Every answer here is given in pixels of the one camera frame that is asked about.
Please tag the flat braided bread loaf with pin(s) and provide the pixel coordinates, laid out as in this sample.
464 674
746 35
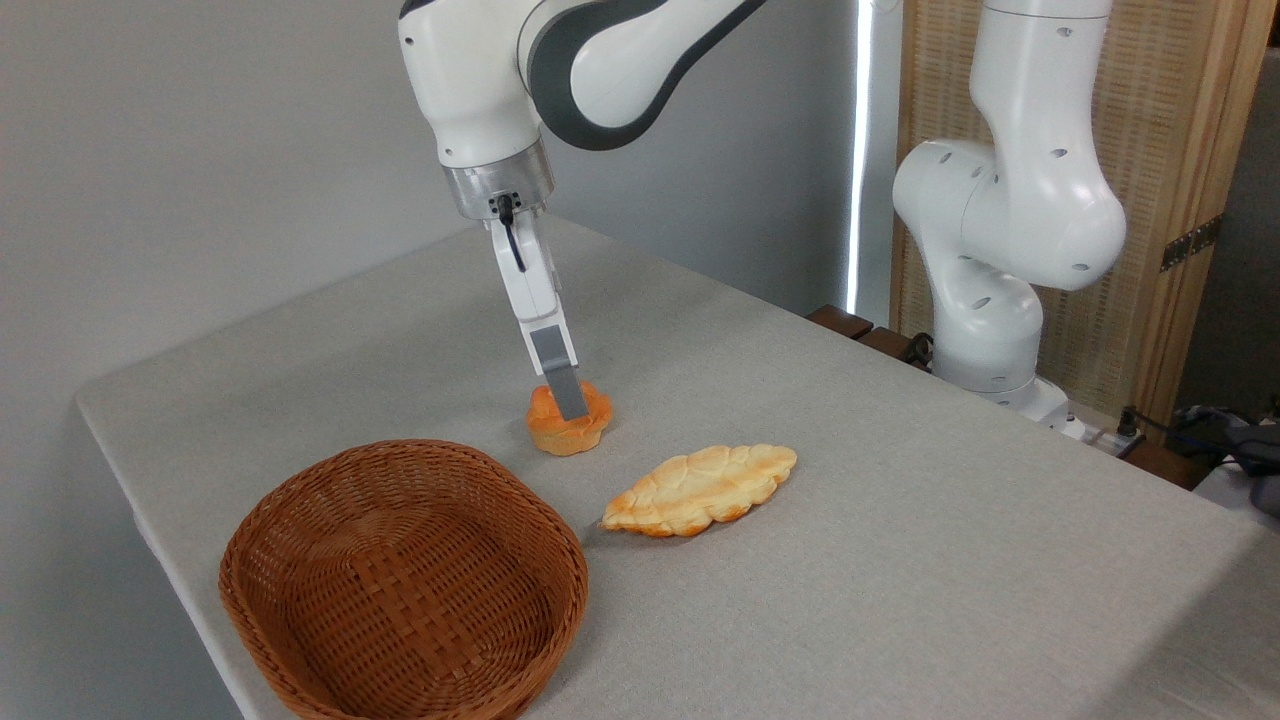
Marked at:
700 490

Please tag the dark wooden block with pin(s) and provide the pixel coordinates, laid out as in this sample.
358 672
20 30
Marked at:
885 342
840 321

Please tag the brown wicker basket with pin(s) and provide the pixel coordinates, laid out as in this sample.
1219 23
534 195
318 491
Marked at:
400 600

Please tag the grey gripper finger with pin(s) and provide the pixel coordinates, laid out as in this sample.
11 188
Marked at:
560 370

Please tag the round orange bread bun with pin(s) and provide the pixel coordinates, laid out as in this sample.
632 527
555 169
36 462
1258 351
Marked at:
560 438

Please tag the dark grey bag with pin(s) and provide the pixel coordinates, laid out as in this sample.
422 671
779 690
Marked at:
1258 460

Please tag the white power strip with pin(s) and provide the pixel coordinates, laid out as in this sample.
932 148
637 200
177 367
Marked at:
1095 434

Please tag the black power plug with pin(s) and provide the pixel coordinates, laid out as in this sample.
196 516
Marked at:
1128 423

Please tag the metal screen hinge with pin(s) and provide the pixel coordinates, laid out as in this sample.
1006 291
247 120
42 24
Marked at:
1190 243

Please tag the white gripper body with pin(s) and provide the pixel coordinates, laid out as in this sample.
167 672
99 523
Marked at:
528 280

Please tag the grey tablecloth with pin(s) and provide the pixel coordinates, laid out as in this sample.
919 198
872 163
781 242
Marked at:
900 600

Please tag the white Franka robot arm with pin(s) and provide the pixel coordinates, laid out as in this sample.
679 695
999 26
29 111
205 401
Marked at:
1040 200

